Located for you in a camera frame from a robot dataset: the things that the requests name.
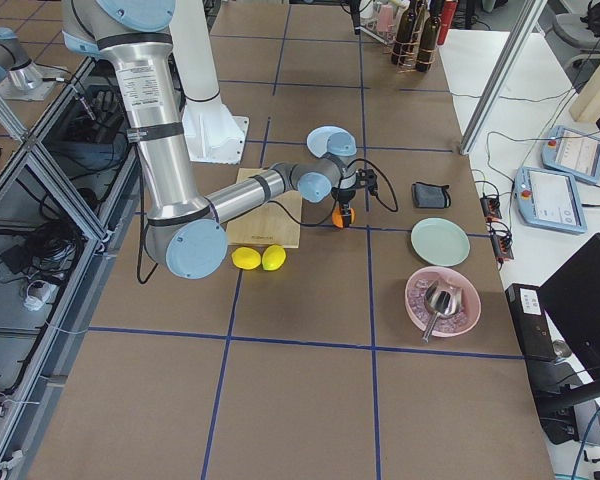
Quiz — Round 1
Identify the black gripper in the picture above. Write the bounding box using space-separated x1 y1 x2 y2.
332 169 378 228

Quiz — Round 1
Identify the orange fruit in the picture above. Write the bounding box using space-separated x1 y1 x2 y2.
331 207 356 229

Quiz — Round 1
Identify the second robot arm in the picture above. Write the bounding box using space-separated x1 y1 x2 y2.
0 27 55 101

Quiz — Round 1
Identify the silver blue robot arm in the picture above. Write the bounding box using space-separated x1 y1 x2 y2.
62 1 371 279

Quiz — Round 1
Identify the green plate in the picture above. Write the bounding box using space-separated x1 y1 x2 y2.
411 218 470 267

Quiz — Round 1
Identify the wooden cutting board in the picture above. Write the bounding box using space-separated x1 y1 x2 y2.
226 190 303 249

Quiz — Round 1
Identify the black folded cloth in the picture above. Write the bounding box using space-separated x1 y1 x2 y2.
411 182 451 209

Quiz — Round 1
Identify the right yellow lemon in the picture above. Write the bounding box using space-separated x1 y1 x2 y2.
261 244 287 271

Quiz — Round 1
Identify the yellow lemon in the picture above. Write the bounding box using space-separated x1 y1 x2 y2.
261 244 287 271
231 247 261 270

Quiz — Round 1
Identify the left yellow lemon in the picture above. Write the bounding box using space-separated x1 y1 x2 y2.
231 247 261 270

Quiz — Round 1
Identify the pink bowl with ice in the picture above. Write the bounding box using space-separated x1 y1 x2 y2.
405 266 481 342

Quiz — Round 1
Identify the metal scoop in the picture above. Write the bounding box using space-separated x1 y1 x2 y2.
422 279 463 343

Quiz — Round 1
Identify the brown wine bottle middle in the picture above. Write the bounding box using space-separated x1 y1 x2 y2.
391 0 419 65

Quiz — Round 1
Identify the brown wine bottle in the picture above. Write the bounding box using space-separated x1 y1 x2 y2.
415 0 444 73
391 0 419 65

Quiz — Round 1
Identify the brown wine bottle front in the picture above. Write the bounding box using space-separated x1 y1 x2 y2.
415 0 444 73

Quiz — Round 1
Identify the pink cup on rack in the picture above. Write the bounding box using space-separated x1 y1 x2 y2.
376 4 394 33

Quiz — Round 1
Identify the near blue teach pendant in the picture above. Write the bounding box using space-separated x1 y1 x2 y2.
514 166 587 234

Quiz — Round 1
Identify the blue teach pendant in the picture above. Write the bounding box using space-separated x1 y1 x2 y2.
541 125 600 185
514 166 587 234

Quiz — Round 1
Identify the red cylinder bottle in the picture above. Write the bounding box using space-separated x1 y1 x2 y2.
437 0 458 46

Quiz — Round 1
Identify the far blue teach pendant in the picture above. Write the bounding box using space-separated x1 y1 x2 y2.
541 125 600 185

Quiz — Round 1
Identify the black monitor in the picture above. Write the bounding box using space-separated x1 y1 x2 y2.
539 233 600 378

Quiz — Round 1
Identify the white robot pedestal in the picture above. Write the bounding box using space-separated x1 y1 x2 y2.
169 0 249 164

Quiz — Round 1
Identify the copper wire bottle rack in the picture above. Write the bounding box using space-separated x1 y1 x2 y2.
396 1 432 72

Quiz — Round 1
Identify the aluminium frame post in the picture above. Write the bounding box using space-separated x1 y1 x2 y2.
459 0 547 155

